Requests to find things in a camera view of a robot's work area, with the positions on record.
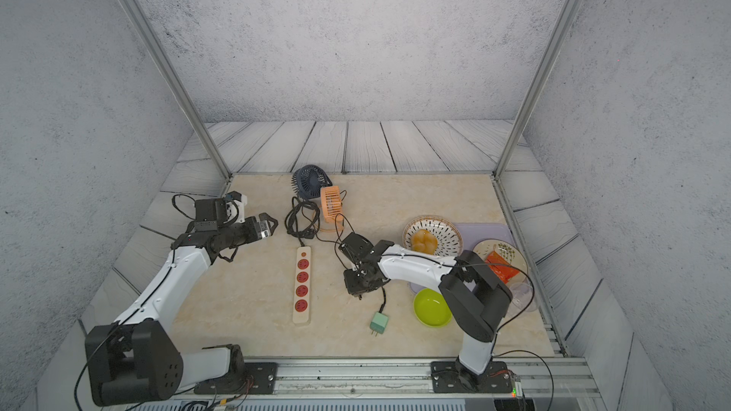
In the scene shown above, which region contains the black fan cable to pink plug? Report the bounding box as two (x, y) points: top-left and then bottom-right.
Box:
(317, 212), (364, 273)

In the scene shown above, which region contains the green USB charger plug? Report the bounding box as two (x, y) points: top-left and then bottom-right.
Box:
(369, 312), (389, 336)

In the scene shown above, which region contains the white red power strip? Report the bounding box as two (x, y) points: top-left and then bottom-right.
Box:
(292, 247), (312, 325)

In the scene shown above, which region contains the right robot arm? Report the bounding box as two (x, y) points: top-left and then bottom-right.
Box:
(338, 232), (513, 379)

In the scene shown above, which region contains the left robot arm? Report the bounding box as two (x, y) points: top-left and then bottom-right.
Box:
(80, 213), (278, 407)

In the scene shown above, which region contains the dark blue desk fan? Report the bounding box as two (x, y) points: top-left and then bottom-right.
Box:
(291, 165), (333, 201)

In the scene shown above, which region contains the orange desk fan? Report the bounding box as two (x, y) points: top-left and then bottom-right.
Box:
(320, 186), (345, 232)

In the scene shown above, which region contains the yellow bread roll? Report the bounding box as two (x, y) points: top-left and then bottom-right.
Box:
(411, 229), (439, 255)

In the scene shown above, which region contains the lime green bowl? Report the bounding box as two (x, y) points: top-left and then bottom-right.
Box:
(413, 288), (452, 328)

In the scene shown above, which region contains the patterned plate with brown rim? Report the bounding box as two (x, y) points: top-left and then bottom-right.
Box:
(403, 216), (463, 256)

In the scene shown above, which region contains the lavender tray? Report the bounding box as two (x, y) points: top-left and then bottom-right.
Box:
(403, 217), (525, 269)

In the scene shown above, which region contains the red snack packet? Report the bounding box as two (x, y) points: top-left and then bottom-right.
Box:
(485, 251), (521, 285)

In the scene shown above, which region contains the floral plate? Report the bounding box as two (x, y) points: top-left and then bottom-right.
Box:
(473, 239), (527, 287)

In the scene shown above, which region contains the black power strip cord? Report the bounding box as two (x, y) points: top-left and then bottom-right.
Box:
(284, 195), (322, 247)

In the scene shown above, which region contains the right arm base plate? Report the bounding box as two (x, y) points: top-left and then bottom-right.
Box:
(430, 361), (515, 394)

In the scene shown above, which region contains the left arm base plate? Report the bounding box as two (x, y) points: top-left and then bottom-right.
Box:
(193, 363), (278, 396)

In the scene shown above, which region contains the aluminium mounting rail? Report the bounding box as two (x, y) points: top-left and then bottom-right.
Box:
(100, 357), (610, 411)

